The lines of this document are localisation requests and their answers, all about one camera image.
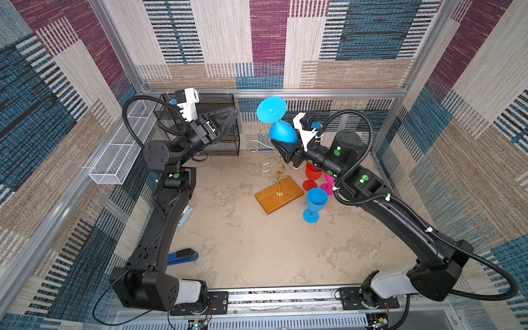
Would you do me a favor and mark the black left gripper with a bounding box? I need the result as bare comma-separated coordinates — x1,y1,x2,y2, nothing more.
172,113,237,173

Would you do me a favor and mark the red wine glass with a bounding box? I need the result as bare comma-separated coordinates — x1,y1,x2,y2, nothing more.
302,162,323,192

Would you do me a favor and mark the blue wine glass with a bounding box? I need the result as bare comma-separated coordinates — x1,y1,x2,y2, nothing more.
257,97,298,144
302,188,329,224

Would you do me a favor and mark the magenta wine glass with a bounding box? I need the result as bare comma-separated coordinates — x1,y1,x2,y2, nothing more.
320,173,335,196

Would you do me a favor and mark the blue wine glass front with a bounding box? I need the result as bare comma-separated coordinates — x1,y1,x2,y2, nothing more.
302,188,329,224

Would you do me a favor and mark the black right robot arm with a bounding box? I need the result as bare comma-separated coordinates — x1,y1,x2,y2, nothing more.
270,128,473,308

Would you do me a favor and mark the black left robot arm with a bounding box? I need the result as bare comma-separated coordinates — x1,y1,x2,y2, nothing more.
109,106,238,313

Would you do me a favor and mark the wooden rack base board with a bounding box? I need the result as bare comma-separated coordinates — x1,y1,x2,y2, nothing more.
255,177,304,215

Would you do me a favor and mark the light blue stapler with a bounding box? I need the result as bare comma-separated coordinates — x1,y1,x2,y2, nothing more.
177,205,194,228

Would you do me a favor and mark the blue black stapler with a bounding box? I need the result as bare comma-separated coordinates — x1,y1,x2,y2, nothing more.
167,248,199,265

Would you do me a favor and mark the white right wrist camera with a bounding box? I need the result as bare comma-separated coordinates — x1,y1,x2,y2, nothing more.
292,113,323,151

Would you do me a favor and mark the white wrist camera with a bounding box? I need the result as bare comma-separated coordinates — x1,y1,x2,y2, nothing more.
169,88,199,122
292,113,323,151

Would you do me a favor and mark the gold wire glass rack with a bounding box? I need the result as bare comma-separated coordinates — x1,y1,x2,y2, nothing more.
246,138,285,197

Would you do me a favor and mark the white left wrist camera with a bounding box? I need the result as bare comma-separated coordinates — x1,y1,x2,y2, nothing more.
169,88,199,122

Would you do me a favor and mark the black mesh wall shelf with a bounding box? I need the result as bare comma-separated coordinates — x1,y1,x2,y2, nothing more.
155,89,240,155

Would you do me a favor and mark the white mesh wall basket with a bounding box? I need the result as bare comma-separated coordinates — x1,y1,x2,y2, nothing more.
89,100,156,185

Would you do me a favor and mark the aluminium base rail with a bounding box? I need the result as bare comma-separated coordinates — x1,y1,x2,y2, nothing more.
101,285,469,329

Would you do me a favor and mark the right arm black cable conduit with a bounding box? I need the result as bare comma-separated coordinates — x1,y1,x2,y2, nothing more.
317,109,519,301

